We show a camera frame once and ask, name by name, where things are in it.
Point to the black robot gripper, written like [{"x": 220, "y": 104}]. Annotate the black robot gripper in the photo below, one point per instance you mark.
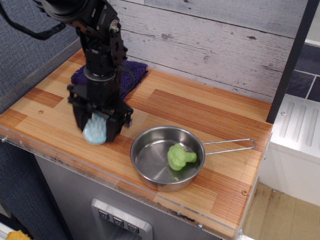
[{"x": 100, "y": 96}]

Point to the light blue scrub brush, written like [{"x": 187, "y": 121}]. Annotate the light blue scrub brush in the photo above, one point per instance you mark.
[{"x": 95, "y": 130}]

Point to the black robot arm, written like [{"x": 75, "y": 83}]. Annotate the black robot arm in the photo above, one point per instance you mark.
[{"x": 99, "y": 30}]

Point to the purple folded towel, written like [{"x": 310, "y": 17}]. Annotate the purple folded towel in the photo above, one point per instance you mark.
[{"x": 129, "y": 78}]

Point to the clear acrylic edge guard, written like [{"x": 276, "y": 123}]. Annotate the clear acrylic edge guard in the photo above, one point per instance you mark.
[{"x": 180, "y": 204}]

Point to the stainless steel cabinet front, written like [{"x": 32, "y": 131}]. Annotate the stainless steel cabinet front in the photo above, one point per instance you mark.
[{"x": 73, "y": 193}]

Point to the stainless steel pan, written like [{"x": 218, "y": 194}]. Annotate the stainless steel pan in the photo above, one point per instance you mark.
[{"x": 148, "y": 155}]

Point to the green toy broccoli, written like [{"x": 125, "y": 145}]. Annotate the green toy broccoli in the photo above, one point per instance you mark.
[{"x": 178, "y": 157}]

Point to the silver dispenser control panel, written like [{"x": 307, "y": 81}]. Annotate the silver dispenser control panel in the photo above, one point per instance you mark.
[{"x": 116, "y": 224}]

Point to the yellow toy object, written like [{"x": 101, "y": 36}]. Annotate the yellow toy object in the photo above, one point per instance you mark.
[{"x": 17, "y": 235}]

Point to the black right frame post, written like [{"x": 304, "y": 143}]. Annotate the black right frame post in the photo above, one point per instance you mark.
[{"x": 299, "y": 41}]

